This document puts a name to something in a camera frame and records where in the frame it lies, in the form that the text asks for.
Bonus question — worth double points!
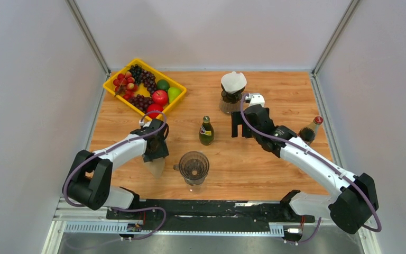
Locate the dark olive coffee dripper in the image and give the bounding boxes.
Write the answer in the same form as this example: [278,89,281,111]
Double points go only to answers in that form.
[221,88,245,104]

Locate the white paper coffee filter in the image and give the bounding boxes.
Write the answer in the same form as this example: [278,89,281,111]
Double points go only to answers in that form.
[221,71,247,94]

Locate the grey clear plastic dripper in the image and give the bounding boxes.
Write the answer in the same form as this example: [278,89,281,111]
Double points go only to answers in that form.
[173,151,210,186]

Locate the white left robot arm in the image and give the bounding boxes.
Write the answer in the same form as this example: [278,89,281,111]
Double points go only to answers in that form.
[62,119,169,219]

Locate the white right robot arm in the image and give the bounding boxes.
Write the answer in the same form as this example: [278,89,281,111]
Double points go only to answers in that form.
[231,105,382,234]

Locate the ribbed glass coffee server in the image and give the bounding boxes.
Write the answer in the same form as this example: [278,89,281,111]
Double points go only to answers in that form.
[219,97,241,115]

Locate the brown paper coffee filter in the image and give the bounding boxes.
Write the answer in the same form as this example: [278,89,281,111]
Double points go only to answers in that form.
[143,158,165,179]

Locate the green Perrier glass bottle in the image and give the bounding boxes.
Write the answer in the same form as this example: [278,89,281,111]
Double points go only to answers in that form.
[199,116,214,146]

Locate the red apple near corner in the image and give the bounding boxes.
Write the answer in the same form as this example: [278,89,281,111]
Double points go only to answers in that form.
[146,103,163,119]

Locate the dark purple grape bunch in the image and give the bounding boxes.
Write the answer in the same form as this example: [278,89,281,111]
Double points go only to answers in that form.
[128,95,154,113]

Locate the red apple with stem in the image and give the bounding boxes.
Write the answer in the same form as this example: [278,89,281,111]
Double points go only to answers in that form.
[151,89,169,106]

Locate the green pear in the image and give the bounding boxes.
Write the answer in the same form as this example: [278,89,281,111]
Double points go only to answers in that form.
[167,87,181,104]

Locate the clear glass beaker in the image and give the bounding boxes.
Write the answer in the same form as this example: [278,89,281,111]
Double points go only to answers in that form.
[188,183,204,193]

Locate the green lime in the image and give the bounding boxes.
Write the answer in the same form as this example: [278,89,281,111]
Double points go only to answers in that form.
[156,79,170,92]

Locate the cola glass bottle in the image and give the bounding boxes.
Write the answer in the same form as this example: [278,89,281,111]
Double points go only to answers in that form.
[298,116,324,145]

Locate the red lychee fruit cluster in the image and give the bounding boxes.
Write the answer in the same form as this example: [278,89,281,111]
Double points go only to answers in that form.
[113,71,139,101]

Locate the yellow plastic fruit tray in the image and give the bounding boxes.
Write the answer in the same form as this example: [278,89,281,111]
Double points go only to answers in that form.
[103,59,187,115]

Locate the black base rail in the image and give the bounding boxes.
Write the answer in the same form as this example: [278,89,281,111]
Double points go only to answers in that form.
[106,199,315,232]

